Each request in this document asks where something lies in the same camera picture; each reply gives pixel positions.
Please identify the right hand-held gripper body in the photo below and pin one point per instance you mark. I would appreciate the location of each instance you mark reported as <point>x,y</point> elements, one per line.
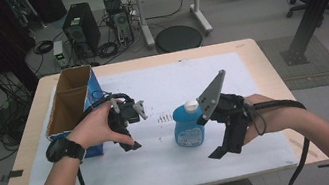
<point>231,108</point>

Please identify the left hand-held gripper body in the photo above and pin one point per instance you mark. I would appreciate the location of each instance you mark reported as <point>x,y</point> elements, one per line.
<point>129,113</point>

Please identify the blue bottle with white cap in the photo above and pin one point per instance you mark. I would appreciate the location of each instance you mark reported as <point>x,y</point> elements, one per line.
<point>189,129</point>

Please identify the person's left hand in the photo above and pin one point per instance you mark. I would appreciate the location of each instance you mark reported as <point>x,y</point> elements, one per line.
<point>94,129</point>

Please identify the person's right hand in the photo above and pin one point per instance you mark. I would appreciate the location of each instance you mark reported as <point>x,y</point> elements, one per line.
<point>272,115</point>

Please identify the white foam mat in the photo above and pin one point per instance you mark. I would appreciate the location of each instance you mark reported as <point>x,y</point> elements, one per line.
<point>179,174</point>

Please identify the blue cardboard box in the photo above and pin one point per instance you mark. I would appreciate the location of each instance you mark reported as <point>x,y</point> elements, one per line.
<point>69,108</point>

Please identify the black wristwatch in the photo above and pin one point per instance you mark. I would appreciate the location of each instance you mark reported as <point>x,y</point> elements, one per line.
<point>65,149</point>

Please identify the round black stool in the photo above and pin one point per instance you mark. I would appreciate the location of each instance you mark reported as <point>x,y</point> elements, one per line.
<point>178,37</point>

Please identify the small white power unit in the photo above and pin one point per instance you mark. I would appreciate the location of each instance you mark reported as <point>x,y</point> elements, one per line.
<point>59,54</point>

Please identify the open computer case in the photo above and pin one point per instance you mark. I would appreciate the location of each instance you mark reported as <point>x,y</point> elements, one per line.
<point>120,22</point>

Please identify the black computer tower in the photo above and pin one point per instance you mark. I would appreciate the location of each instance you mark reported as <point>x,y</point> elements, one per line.
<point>82,28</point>

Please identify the black tape strip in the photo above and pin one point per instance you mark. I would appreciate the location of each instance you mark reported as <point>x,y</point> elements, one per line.
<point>12,174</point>

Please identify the black office chair base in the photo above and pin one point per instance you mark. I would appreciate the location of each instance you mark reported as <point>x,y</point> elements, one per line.
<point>313,6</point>

